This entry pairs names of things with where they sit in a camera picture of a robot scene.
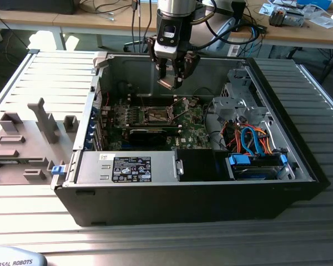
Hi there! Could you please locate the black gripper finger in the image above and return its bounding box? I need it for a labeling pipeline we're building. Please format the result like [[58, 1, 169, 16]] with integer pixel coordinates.
[[147, 37, 168, 81], [173, 50, 201, 90]]

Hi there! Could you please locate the silver CPU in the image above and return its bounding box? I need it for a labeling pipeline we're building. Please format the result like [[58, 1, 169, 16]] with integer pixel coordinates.
[[157, 78, 175, 90]]

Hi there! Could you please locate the CPU socket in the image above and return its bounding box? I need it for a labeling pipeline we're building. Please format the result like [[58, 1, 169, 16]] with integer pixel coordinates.
[[140, 106, 174, 124]]

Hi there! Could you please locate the CPU cooler with fan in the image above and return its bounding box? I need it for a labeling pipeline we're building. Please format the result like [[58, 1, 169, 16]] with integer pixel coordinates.
[[268, 7, 305, 28]]

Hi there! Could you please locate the silver metal drive cage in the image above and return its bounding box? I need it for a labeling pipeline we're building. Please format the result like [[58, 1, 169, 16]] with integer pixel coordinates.
[[212, 68, 270, 127]]

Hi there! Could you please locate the green motherboard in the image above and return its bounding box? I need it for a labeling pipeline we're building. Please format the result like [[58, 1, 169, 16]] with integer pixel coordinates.
[[101, 96, 214, 152]]

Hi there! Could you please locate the black graphics card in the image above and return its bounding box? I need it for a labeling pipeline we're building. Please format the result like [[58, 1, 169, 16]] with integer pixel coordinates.
[[129, 127, 169, 146]]

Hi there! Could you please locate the wooden desk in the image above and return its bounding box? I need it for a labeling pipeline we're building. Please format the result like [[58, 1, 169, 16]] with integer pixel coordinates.
[[0, 0, 159, 50], [230, 0, 333, 50]]

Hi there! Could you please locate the black rating label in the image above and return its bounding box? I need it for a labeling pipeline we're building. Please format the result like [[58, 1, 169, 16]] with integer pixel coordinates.
[[112, 156, 153, 183]]

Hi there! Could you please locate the silver power supply unit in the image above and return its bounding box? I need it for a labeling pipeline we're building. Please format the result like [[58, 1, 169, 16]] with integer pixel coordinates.
[[74, 151, 181, 185]]

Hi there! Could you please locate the hard disk in blue carrier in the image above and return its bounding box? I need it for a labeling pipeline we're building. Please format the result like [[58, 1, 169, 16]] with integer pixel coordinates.
[[225, 154, 289, 181]]

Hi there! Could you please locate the blue cardboard box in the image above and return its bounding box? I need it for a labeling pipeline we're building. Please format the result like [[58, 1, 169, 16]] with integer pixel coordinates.
[[296, 0, 333, 9]]

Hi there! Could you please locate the black open PC case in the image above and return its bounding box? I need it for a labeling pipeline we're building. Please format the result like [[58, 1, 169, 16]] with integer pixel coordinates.
[[50, 52, 331, 227]]

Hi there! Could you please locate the black device box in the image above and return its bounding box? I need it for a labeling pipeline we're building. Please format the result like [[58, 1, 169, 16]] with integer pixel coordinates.
[[0, 0, 76, 15]]

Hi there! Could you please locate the grey parts rack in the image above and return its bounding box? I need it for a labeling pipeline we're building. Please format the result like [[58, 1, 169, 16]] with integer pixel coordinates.
[[0, 97, 80, 186]]

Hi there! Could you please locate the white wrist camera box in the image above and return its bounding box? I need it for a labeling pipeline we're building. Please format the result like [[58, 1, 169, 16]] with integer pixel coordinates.
[[154, 24, 183, 59]]

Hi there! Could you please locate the blue flat data wire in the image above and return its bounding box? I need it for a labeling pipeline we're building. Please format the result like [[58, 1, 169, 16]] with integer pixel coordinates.
[[240, 126, 264, 157]]

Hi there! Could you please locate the orange wire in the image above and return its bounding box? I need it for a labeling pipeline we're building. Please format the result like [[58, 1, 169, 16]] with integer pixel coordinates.
[[254, 126, 273, 155]]

